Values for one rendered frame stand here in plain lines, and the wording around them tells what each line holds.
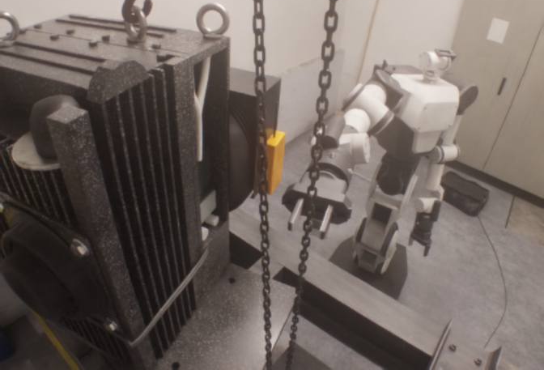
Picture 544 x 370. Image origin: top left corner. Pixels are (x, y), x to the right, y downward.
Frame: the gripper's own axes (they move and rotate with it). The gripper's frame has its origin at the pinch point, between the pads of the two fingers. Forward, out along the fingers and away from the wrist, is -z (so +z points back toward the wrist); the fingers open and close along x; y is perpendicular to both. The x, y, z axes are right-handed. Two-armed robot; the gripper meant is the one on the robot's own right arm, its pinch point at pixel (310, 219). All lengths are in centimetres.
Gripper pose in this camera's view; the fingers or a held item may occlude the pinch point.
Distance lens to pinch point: 63.7
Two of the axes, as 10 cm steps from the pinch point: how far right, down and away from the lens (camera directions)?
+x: -9.4, -2.3, 2.6
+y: 0.3, -8.1, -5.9
